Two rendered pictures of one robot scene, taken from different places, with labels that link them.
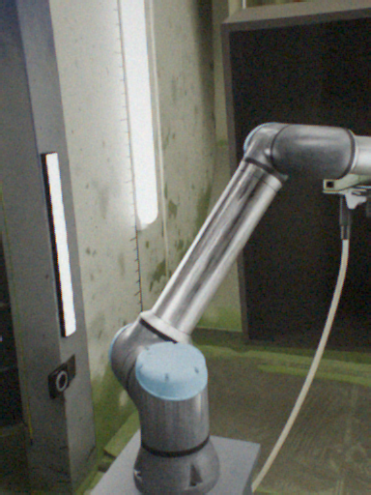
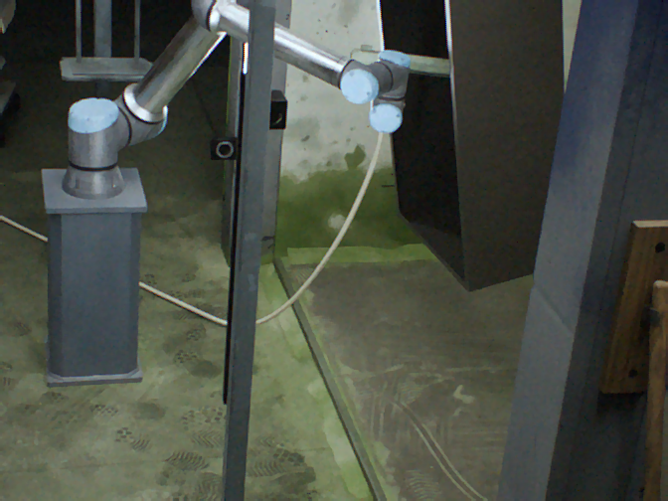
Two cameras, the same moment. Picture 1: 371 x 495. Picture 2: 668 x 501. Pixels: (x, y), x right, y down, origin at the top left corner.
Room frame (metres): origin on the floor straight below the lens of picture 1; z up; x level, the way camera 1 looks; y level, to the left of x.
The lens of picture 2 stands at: (-0.42, -3.43, 2.31)
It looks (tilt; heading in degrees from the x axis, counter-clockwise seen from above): 25 degrees down; 54
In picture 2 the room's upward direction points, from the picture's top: 5 degrees clockwise
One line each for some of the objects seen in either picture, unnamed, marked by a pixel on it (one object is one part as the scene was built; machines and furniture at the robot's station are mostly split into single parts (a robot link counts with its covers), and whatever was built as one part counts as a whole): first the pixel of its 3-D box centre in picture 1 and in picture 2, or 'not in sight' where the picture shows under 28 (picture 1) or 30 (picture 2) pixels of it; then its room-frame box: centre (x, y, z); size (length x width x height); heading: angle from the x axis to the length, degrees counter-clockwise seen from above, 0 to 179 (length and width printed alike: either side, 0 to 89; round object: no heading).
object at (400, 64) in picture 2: not in sight; (390, 75); (1.69, -0.75, 1.21); 0.12 x 0.09 x 0.12; 23
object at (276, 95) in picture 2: not in sight; (264, 108); (1.01, -1.19, 1.35); 0.09 x 0.07 x 0.07; 160
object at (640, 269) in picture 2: not in sight; (642, 308); (1.03, -2.28, 1.40); 0.09 x 0.02 x 0.29; 160
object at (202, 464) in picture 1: (176, 451); (92, 172); (1.18, 0.05, 0.69); 0.19 x 0.19 x 0.10
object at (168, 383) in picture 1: (171, 391); (94, 131); (1.19, 0.05, 0.83); 0.17 x 0.15 x 0.18; 23
